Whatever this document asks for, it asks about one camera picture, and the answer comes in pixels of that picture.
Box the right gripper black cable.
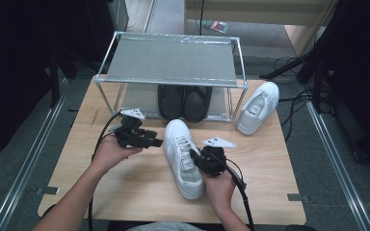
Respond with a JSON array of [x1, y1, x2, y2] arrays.
[[225, 157, 256, 231]]

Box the metal shoe rack grey shelves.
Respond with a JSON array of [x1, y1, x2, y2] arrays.
[[92, 30, 251, 123]]

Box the black curtain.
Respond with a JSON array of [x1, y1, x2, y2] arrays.
[[0, 0, 117, 167], [321, 0, 370, 171]]

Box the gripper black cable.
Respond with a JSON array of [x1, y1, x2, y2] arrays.
[[225, 157, 256, 231], [87, 110, 124, 231]]

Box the grey cabinet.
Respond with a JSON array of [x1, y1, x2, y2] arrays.
[[107, 0, 130, 33]]

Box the thin black hanging cable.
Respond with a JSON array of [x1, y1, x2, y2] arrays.
[[198, 0, 205, 36]]

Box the black tripod stand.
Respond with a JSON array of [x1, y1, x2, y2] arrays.
[[258, 0, 355, 114]]

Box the person's grey clothing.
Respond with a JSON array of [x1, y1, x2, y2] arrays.
[[126, 220, 207, 231]]

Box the white sneaker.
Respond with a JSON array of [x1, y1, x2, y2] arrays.
[[162, 118, 207, 201], [235, 81, 280, 136]]

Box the light wooden cabinet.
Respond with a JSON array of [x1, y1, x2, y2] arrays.
[[183, 0, 340, 58]]

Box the person's right hand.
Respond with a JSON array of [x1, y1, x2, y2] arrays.
[[199, 168, 238, 214]]

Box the metal floor rail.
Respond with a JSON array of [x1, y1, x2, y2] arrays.
[[142, 0, 159, 33], [300, 83, 370, 231], [0, 76, 70, 231]]

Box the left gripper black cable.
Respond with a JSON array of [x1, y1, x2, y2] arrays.
[[87, 110, 124, 231]]

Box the grey table bracket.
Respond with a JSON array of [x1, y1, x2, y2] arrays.
[[286, 192, 311, 204], [34, 186, 61, 196]]

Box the colourful packet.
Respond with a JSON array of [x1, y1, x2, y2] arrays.
[[201, 19, 229, 34]]

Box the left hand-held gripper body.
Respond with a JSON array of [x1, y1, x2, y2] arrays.
[[107, 108, 149, 149]]

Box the black shoe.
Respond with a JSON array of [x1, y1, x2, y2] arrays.
[[157, 84, 186, 120], [182, 85, 213, 124]]

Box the black floor cables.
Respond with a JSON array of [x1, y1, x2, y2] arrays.
[[273, 56, 316, 142]]

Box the person's left hand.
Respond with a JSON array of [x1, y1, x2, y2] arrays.
[[91, 134, 144, 176]]

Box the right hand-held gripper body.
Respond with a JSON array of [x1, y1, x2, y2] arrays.
[[195, 136, 238, 177]]

